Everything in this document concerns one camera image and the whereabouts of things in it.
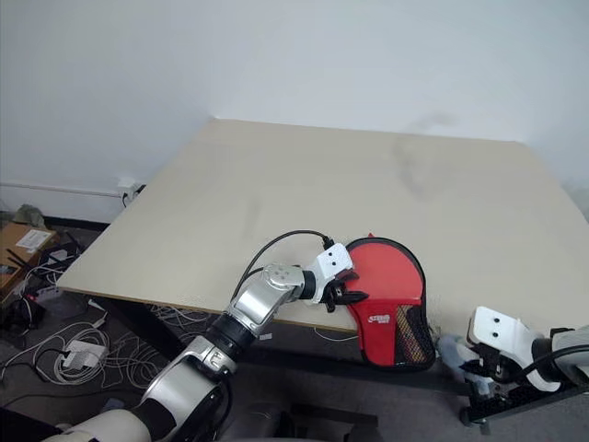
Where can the black floor device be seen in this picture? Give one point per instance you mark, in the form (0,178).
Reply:
(23,313)

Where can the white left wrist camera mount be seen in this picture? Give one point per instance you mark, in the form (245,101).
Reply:
(333,260)

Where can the small white frame label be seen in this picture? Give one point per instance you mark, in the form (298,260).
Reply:
(267,336)

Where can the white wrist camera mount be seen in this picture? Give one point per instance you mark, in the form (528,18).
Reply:
(333,260)
(497,327)

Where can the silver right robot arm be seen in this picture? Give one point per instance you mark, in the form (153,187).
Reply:
(577,336)

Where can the black mesh zipper pouch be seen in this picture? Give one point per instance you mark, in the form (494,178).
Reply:
(375,331)

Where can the olive green bag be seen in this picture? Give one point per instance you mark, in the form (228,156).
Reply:
(27,216)

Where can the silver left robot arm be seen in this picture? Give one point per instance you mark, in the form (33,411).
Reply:
(257,304)

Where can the brown cardboard box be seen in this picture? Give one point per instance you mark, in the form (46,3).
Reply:
(18,258)

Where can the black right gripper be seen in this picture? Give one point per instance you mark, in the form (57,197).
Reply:
(499,366)

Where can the black wall plug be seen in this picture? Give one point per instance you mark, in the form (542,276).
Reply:
(139,188)

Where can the white wall socket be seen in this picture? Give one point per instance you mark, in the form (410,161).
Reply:
(124,182)

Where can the white floor power adapter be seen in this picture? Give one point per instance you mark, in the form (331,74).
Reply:
(85,354)

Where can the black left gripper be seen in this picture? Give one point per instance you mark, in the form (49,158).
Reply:
(331,297)

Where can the red table tennis paddle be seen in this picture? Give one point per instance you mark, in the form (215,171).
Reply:
(386,269)

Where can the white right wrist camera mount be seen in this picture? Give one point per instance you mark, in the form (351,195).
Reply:
(497,327)

